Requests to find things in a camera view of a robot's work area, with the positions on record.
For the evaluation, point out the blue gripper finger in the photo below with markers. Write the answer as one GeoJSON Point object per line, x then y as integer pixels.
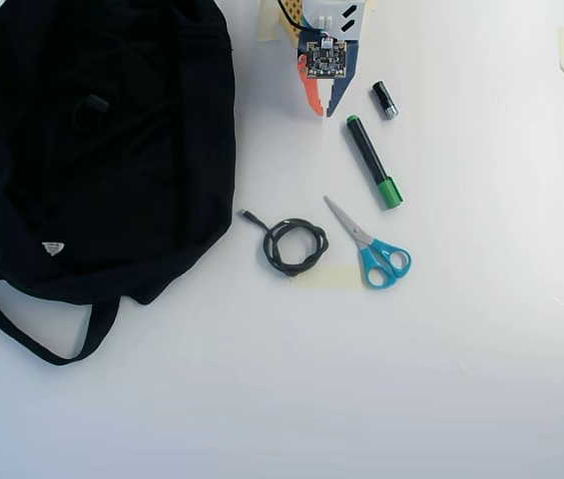
{"type": "Point", "coordinates": [344, 90]}

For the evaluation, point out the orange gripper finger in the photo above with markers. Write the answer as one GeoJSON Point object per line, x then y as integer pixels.
{"type": "Point", "coordinates": [311, 95]}

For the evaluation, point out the black fabric bag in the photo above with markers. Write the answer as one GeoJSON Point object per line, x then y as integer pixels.
{"type": "Point", "coordinates": [102, 174]}

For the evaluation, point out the small black cylinder battery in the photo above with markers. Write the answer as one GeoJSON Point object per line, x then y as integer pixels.
{"type": "Point", "coordinates": [385, 100]}

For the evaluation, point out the black marker with green cap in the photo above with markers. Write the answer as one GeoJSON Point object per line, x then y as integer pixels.
{"type": "Point", "coordinates": [371, 159]}

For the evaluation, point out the yellow perforated robot part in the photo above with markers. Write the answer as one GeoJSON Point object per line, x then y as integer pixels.
{"type": "Point", "coordinates": [294, 10]}

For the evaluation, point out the square camera circuit board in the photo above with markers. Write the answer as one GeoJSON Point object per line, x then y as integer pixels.
{"type": "Point", "coordinates": [324, 57]}

